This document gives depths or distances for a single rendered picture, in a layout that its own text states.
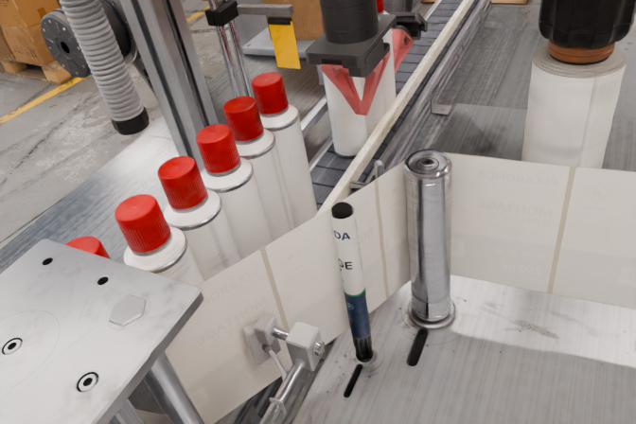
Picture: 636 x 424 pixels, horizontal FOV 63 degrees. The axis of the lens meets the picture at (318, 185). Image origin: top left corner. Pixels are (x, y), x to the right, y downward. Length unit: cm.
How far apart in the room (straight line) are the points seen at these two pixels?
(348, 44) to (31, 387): 41
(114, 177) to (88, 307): 72
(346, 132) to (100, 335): 54
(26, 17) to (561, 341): 361
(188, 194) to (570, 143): 39
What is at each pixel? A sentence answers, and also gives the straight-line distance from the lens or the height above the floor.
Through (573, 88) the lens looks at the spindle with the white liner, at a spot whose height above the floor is 105.
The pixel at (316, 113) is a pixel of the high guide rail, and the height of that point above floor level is 96.
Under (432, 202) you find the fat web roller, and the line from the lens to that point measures 42.
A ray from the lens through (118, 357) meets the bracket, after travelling 23.
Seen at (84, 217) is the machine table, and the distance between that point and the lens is 90.
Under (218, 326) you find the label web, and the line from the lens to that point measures 39.
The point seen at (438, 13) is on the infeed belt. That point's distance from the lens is 123.
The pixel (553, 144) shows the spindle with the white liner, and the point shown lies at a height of 98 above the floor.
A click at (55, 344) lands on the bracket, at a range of 26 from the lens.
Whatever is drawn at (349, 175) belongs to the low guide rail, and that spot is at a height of 91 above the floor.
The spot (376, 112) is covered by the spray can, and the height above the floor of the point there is 93.
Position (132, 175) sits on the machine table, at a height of 83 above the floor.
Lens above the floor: 131
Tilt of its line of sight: 37 degrees down
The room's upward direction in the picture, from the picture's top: 11 degrees counter-clockwise
